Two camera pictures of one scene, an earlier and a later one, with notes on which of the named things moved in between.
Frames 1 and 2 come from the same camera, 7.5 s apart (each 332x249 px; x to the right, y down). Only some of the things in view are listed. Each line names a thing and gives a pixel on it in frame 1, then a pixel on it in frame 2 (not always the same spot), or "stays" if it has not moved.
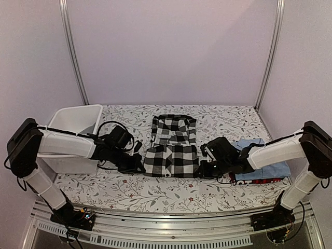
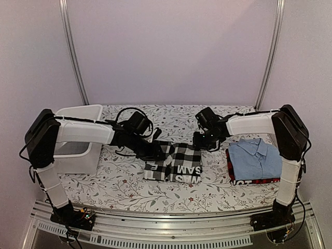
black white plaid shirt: [173, 152] stays
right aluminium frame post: [276, 38] stays
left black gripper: [134, 168] → [153, 155]
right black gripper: [204, 170] → [196, 143]
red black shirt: [234, 182] stays
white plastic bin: [81, 120] stays
